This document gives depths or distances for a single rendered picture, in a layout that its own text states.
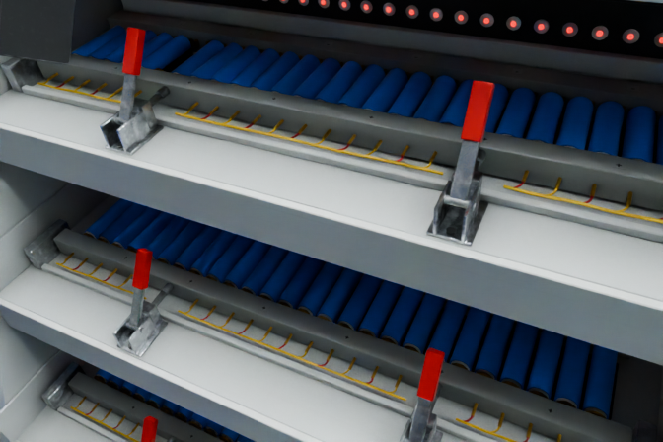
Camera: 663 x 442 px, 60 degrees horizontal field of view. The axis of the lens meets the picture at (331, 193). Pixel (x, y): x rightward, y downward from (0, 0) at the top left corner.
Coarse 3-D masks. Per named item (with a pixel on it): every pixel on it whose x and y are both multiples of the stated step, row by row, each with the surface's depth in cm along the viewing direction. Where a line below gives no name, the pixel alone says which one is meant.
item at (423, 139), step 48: (96, 96) 50; (144, 96) 50; (192, 96) 47; (240, 96) 45; (288, 96) 45; (384, 144) 41; (432, 144) 39; (480, 144) 38; (528, 144) 37; (528, 192) 36; (576, 192) 37; (624, 192) 35
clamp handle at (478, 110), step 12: (480, 84) 33; (492, 84) 33; (480, 96) 33; (492, 96) 34; (468, 108) 34; (480, 108) 33; (468, 120) 34; (480, 120) 33; (468, 132) 34; (480, 132) 33; (468, 144) 34; (468, 156) 34; (456, 168) 34; (468, 168) 34; (456, 180) 34; (468, 180) 34; (456, 192) 34; (468, 192) 34
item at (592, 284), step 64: (128, 0) 60; (0, 64) 53; (576, 64) 43; (640, 64) 41; (0, 128) 49; (64, 128) 48; (256, 128) 46; (128, 192) 46; (192, 192) 42; (256, 192) 40; (320, 192) 39; (384, 192) 38; (512, 192) 37; (320, 256) 40; (384, 256) 37; (448, 256) 34; (512, 256) 33; (576, 256) 33; (640, 256) 32; (576, 320) 33; (640, 320) 31
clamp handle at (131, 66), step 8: (128, 32) 44; (136, 32) 43; (144, 32) 44; (128, 40) 44; (136, 40) 43; (128, 48) 44; (136, 48) 43; (128, 56) 44; (136, 56) 44; (128, 64) 44; (136, 64) 44; (128, 72) 44; (136, 72) 44; (128, 80) 44; (128, 88) 44; (128, 96) 44; (128, 104) 44; (120, 112) 45; (128, 112) 44; (136, 112) 46
